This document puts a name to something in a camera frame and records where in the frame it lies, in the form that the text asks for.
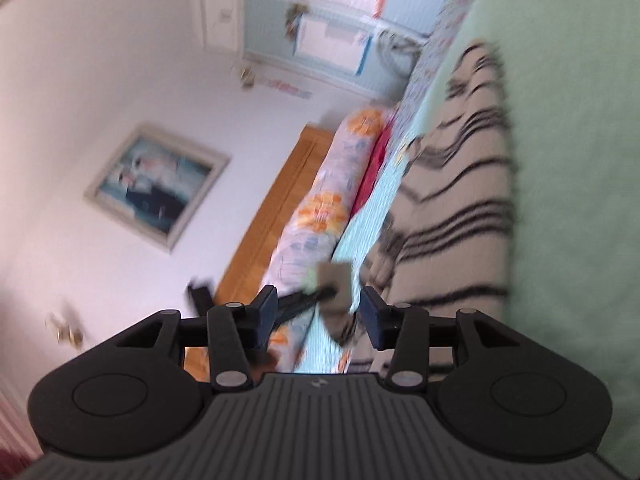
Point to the wooden headboard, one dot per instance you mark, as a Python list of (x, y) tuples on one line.
[(280, 200)]

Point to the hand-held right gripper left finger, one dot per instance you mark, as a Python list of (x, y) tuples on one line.
[(267, 310)]

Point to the red hanging ornament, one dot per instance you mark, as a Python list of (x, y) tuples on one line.
[(280, 85)]

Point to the floral rolled duvet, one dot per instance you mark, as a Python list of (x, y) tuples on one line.
[(320, 200)]

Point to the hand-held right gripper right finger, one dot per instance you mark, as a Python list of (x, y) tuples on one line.
[(372, 315)]

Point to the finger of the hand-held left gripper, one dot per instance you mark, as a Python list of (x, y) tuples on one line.
[(305, 302)]

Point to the white wardrobe with sliding doors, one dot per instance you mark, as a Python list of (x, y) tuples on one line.
[(280, 25)]

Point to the striped beige sweater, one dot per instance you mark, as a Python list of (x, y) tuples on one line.
[(460, 185)]

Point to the framed wedding photo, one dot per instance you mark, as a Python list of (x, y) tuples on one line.
[(155, 185)]

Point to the red pillow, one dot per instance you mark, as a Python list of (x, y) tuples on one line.
[(372, 170)]

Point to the blue-bordered poster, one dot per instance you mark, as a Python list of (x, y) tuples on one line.
[(330, 42)]

